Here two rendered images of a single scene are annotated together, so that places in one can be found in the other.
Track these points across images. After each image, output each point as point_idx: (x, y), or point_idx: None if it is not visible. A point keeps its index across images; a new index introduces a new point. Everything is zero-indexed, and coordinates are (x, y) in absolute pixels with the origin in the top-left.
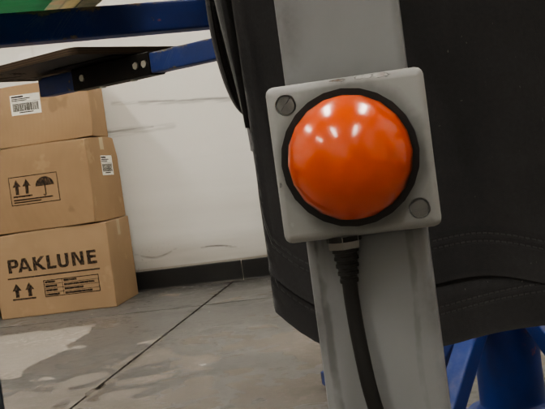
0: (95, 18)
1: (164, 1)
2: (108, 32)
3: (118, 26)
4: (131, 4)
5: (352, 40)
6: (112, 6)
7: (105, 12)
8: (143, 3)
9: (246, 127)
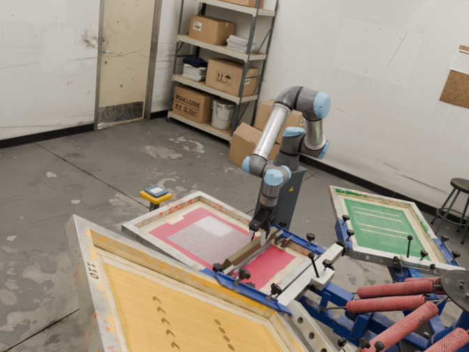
0: (391, 268)
1: (398, 279)
2: (390, 274)
3: (391, 274)
4: (395, 273)
5: None
6: (393, 269)
7: (392, 269)
8: (396, 275)
9: None
